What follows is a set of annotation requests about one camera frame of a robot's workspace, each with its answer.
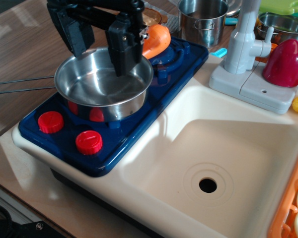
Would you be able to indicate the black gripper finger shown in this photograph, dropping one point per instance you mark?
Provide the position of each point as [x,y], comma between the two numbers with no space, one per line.
[77,35]
[125,38]

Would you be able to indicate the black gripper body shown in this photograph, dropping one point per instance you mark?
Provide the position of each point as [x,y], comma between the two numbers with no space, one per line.
[95,12]

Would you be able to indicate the steel pan with wire handle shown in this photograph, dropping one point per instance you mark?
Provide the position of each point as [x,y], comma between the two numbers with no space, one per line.
[92,91]

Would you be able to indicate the red stove knob left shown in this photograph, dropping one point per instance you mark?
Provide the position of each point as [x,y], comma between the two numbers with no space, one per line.
[50,122]

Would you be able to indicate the red stove knob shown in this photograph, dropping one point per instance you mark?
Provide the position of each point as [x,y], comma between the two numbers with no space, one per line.
[50,122]
[89,142]

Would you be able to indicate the red stove knob right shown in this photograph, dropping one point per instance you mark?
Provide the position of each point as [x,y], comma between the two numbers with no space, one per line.
[89,142]

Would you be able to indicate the blue toy stove top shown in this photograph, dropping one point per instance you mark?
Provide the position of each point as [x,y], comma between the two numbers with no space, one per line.
[172,69]

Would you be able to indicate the cream toy sink unit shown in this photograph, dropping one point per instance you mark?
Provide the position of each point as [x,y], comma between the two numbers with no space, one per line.
[210,166]

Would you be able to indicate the brown bowl behind gripper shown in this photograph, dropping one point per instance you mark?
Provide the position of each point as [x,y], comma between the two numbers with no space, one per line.
[153,17]

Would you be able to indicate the orange toy carrot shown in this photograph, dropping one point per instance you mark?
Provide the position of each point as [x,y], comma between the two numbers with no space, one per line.
[157,41]

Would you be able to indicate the tall steel pot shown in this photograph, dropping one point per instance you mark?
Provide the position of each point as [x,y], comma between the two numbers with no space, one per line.
[202,21]

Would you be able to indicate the light blue plastic piece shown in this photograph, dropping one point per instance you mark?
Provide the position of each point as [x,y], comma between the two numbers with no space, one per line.
[220,53]

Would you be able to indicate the grey toy faucet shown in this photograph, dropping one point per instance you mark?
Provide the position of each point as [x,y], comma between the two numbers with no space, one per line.
[239,75]

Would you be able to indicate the steel bowl at back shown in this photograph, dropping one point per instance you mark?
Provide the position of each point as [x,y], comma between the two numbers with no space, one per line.
[285,26]

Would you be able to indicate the green plastic lid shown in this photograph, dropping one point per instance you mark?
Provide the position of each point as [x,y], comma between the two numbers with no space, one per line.
[281,7]

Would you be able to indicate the red toy pepper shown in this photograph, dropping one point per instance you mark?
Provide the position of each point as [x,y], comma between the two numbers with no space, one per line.
[282,66]

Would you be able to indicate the orange dish rack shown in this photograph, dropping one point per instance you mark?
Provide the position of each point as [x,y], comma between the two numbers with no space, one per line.
[283,224]

